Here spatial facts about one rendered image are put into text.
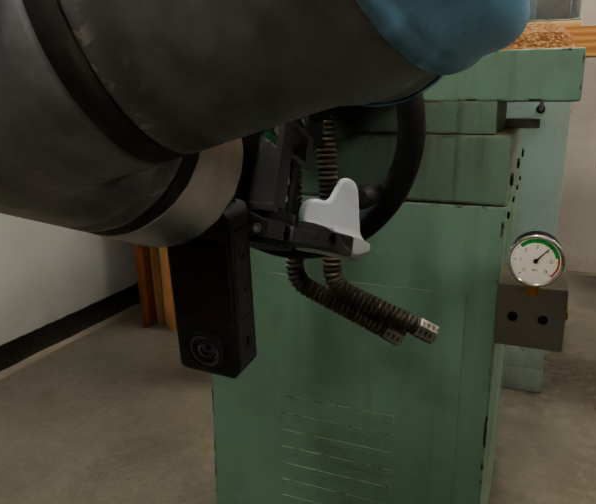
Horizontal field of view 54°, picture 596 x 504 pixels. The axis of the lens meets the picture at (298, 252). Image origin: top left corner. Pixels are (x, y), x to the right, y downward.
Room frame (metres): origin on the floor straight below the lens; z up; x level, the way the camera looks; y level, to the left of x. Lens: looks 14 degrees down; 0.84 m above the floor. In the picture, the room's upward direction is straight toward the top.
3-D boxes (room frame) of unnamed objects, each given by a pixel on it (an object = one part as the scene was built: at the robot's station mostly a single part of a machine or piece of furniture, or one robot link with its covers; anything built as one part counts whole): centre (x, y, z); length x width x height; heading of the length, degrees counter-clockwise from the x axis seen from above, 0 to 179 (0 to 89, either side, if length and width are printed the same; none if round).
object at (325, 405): (1.08, -0.16, 0.36); 0.58 x 0.45 x 0.71; 158
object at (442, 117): (0.91, -0.10, 0.82); 0.40 x 0.21 x 0.04; 68
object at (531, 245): (0.68, -0.28, 0.65); 0.06 x 0.04 x 0.08; 68
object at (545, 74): (0.87, -0.07, 0.87); 0.61 x 0.30 x 0.06; 68
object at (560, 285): (0.74, -0.31, 0.58); 0.12 x 0.08 x 0.08; 158
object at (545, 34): (0.80, -0.31, 0.92); 0.14 x 0.09 x 0.04; 158
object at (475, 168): (1.08, -0.17, 0.76); 0.57 x 0.45 x 0.09; 158
